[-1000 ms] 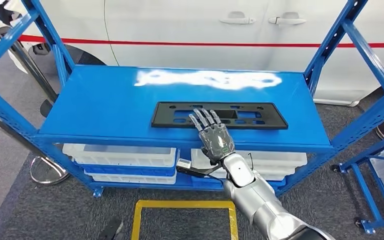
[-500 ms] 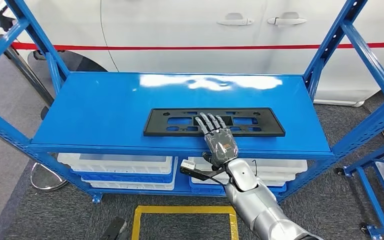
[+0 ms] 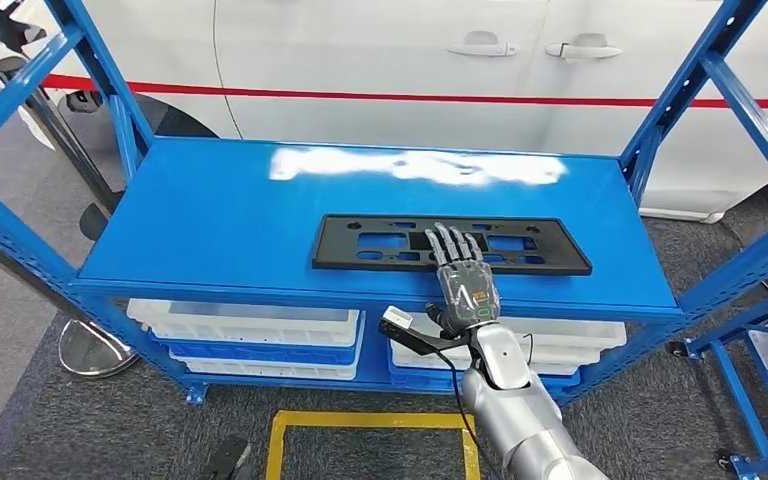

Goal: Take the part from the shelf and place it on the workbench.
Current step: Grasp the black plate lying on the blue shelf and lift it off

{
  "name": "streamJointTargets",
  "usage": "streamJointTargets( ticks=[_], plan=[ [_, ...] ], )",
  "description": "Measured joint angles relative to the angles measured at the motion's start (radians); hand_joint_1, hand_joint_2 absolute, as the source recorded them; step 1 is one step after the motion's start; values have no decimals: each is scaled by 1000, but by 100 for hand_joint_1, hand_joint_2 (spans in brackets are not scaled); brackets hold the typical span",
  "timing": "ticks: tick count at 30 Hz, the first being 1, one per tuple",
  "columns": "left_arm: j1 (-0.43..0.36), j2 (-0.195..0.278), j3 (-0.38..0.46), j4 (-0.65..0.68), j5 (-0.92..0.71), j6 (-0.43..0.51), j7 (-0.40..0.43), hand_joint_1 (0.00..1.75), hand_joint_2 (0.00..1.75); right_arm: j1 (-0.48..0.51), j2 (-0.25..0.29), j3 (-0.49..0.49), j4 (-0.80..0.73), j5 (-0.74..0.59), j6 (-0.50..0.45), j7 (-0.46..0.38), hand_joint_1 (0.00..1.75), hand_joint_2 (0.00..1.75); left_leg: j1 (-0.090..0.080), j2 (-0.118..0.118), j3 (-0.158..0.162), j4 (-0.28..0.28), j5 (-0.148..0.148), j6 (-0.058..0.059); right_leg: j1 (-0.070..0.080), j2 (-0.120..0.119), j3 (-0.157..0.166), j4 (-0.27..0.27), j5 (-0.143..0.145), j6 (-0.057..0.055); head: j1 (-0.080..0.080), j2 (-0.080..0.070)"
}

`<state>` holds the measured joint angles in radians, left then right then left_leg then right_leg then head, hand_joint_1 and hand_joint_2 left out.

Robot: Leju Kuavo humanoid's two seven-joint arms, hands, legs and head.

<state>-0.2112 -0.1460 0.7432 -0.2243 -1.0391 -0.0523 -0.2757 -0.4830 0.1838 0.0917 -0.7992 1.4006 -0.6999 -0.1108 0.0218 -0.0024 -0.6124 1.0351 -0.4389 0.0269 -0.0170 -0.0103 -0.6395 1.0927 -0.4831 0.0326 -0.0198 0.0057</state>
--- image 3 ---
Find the blue metal shelf rack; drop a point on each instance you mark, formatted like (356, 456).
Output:
(742, 320)
(225, 218)

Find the black plastic plate bracket part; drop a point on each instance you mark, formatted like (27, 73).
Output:
(338, 252)

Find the white car with red stripe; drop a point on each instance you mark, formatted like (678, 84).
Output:
(357, 53)

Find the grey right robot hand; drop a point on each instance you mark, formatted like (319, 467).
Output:
(467, 291)

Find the black robot foot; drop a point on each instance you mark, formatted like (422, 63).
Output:
(225, 460)

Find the blue plastic bin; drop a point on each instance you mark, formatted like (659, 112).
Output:
(424, 380)
(258, 354)

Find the chrome stanchion post with base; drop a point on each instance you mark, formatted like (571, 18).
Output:
(96, 351)
(94, 222)

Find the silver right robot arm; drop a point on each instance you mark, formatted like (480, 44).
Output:
(510, 411)

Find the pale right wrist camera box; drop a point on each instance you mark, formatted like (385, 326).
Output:
(397, 316)

